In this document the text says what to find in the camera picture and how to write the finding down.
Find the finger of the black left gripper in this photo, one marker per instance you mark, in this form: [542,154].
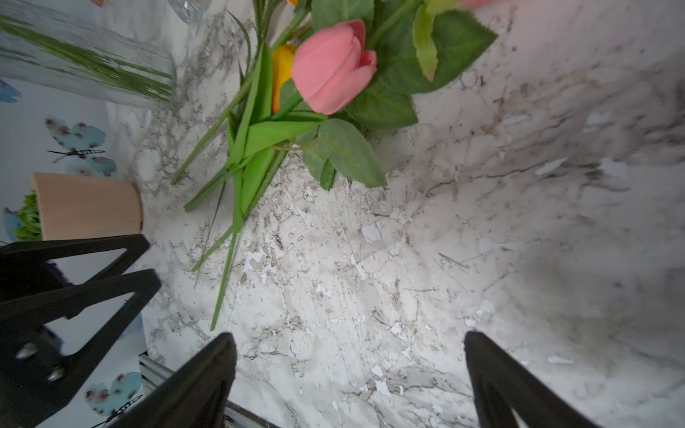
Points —
[52,342]
[29,268]

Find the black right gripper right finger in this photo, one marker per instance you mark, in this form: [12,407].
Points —
[505,392]

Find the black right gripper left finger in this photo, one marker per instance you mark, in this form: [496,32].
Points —
[184,400]

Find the potted green succulent plant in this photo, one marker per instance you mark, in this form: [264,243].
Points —
[66,207]

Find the clear glass vase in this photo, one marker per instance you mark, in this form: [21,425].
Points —
[52,49]

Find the yellow orange tulip bud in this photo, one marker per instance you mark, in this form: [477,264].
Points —
[283,62]

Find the pile of green flower stems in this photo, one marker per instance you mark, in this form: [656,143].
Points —
[421,47]

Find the pink tulip bud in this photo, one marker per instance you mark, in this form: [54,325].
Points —
[332,67]

